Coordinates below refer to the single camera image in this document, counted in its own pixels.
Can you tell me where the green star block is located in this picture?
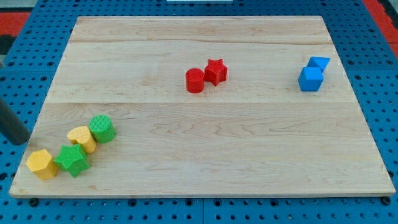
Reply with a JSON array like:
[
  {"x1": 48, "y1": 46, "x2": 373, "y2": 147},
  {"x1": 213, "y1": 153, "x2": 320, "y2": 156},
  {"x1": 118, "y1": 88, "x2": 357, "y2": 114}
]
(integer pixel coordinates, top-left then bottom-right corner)
[{"x1": 53, "y1": 144, "x2": 90, "y2": 178}]

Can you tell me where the green cylinder block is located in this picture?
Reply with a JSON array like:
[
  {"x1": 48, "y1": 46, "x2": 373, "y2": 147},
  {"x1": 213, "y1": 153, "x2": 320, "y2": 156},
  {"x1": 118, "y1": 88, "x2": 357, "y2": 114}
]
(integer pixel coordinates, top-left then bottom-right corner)
[{"x1": 88, "y1": 114, "x2": 116, "y2": 143}]

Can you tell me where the red cylinder block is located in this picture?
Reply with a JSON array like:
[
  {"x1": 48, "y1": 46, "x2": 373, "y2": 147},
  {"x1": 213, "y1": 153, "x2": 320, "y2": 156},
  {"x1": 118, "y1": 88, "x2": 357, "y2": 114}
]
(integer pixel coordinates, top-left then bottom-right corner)
[{"x1": 185, "y1": 68, "x2": 205, "y2": 93}]

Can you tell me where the yellow heart block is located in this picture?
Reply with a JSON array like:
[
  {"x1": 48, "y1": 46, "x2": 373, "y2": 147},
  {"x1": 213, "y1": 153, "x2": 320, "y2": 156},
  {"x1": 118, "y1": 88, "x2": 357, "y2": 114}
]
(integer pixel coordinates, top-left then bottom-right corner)
[{"x1": 67, "y1": 126, "x2": 96, "y2": 154}]

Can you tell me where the blue triangle block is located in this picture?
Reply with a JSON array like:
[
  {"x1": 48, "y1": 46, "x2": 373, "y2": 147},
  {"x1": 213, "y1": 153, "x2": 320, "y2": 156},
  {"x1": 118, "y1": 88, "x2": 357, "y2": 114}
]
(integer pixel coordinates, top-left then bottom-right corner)
[{"x1": 307, "y1": 57, "x2": 330, "y2": 72}]

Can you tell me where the red star block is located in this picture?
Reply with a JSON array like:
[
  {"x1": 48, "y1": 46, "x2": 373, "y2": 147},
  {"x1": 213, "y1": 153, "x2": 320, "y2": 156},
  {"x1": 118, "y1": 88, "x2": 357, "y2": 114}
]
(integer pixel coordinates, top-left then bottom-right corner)
[{"x1": 204, "y1": 58, "x2": 228, "y2": 86}]

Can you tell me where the light wooden board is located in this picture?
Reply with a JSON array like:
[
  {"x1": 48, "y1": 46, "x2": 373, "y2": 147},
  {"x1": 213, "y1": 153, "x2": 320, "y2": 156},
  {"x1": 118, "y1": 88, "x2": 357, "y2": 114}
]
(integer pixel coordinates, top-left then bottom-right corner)
[{"x1": 9, "y1": 16, "x2": 396, "y2": 198}]

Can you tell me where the blue cube block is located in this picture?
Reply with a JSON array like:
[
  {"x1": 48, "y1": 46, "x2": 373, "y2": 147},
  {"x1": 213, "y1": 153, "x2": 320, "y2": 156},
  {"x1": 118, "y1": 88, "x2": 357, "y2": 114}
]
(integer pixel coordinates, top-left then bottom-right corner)
[{"x1": 298, "y1": 67, "x2": 323, "y2": 91}]

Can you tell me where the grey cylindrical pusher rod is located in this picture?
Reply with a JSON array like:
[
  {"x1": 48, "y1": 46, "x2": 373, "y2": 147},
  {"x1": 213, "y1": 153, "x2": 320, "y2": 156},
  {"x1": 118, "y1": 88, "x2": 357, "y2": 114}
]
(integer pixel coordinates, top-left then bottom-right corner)
[{"x1": 1, "y1": 100, "x2": 30, "y2": 146}]

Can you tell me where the yellow hexagon block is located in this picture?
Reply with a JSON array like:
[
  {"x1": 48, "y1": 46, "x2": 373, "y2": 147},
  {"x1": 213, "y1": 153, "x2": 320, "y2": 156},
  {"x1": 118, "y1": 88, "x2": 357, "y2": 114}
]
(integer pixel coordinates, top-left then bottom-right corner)
[{"x1": 25, "y1": 149, "x2": 59, "y2": 180}]

